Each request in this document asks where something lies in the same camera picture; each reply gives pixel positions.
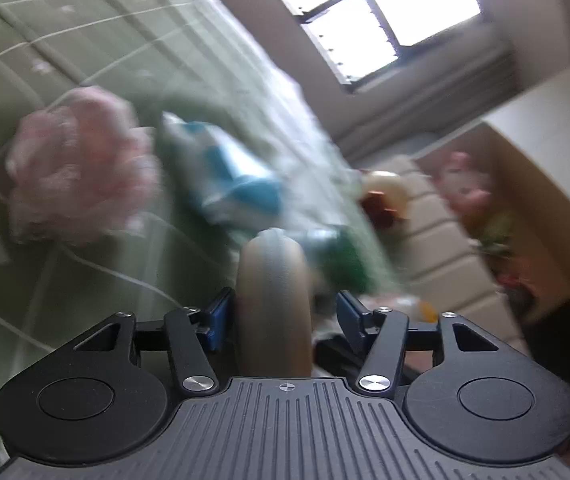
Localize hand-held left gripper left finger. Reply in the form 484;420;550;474
72;287;231;396

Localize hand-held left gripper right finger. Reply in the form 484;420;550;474
335;290;508;403

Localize tan cylindrical bottle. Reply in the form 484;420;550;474
235;228;314;378

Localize yellow soft toy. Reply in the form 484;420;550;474
405;295;438;323

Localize green packet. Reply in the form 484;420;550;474
305;227;373;296

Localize cream padded headboard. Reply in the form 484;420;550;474
365;155;531;356

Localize blue and white tube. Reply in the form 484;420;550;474
157;111;286;231

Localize cream plush toy red shoes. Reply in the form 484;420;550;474
357;170;411;228

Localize plant with pink green leaves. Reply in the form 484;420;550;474
470;205;536;301

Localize pink bunny plush toy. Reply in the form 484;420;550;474
435;150;496;216

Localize pink mesh bath pouf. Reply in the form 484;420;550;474
5;86;161;247

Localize grey curtain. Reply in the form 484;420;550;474
335;25;521;161

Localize window with black bars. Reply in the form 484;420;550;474
250;0;483;93

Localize green checked blanket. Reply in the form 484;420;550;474
0;0;401;480

